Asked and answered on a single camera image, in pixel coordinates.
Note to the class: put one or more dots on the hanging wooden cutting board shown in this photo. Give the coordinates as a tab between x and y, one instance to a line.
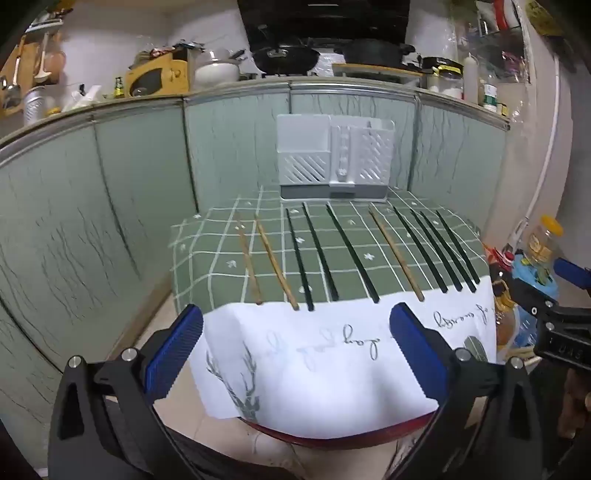
28	60

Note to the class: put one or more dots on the white pot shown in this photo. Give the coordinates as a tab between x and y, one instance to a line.
217	74

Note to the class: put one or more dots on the green glass bottle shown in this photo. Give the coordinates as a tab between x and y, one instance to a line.
119	90

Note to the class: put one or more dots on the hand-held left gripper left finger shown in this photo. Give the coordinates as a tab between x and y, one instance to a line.
175	350

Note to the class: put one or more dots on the white squeeze bottle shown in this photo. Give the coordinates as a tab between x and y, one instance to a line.
471	78

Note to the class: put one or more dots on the green kitchen counter cabinet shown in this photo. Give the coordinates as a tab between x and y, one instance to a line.
138	184

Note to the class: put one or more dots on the red round table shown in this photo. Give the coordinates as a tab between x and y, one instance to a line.
323	438

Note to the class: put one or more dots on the black range hood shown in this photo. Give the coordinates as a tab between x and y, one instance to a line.
323	18

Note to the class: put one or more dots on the white pipe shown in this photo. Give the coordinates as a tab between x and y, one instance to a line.
549	138

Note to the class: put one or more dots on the yellow lid plastic bottle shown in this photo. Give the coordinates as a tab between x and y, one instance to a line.
542	244

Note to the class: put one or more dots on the metal cup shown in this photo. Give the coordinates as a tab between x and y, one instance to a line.
33	108

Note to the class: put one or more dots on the person's right hand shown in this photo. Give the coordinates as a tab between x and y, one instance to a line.
575	401

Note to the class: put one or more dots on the jar of white powder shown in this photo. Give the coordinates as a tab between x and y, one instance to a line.
445	87

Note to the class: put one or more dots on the green checked tablecloth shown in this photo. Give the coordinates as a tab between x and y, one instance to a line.
323	360

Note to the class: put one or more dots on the black cooking pot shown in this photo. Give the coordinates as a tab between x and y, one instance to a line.
374	53

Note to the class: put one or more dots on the black wok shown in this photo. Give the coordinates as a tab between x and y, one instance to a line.
286	57

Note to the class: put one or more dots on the plastic covered wall shelf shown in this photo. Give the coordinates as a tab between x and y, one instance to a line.
503	41

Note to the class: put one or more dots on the wooden chopstick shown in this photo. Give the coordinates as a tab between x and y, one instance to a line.
396	254
276	263
249	263

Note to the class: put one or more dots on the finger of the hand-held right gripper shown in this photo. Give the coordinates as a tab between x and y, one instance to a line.
533	297
572	274

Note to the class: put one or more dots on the black chopstick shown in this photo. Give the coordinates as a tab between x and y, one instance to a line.
353	253

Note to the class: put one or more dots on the cooking oil bottle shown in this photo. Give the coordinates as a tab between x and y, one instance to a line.
505	323

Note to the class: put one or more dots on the yellow wooden box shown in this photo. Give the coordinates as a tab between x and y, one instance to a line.
171	78

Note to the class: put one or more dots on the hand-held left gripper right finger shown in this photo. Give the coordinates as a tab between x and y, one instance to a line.
418	350

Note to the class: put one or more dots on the white grey utensil holder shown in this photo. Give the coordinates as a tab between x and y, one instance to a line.
304	138

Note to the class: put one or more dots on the green label can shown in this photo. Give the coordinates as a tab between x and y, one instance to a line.
490	98

